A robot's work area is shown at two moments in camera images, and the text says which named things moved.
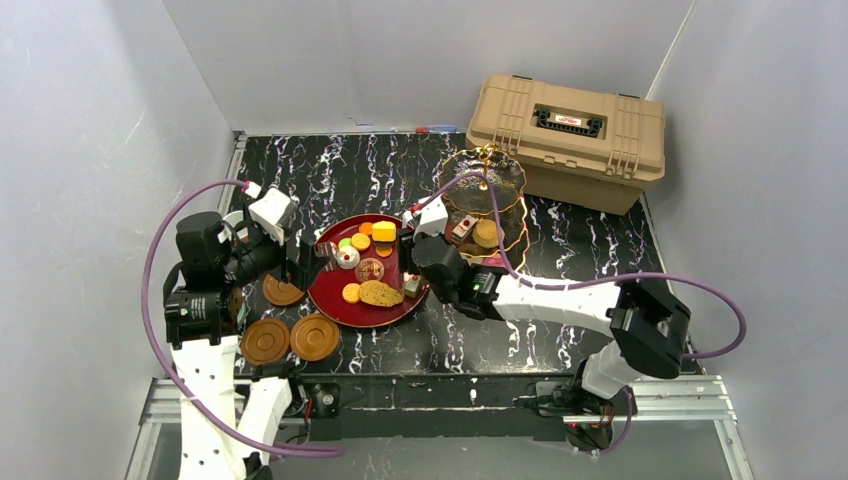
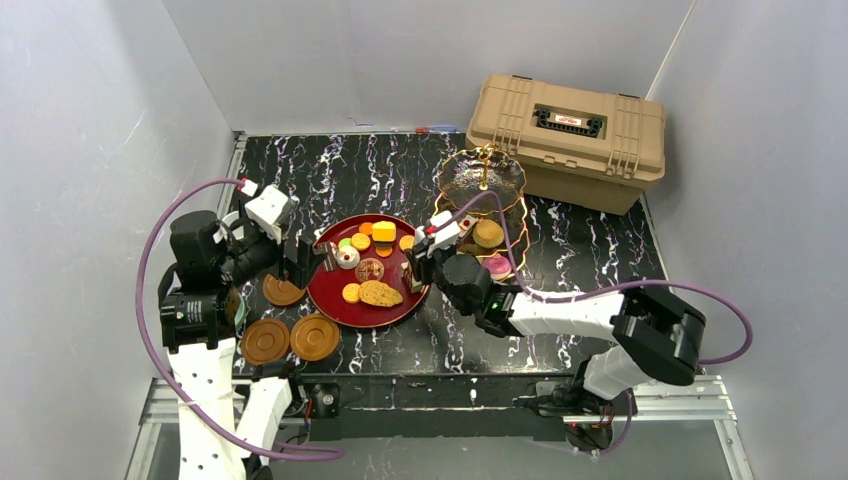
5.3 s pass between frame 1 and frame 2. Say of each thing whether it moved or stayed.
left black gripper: stayed
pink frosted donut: stayed
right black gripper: moved
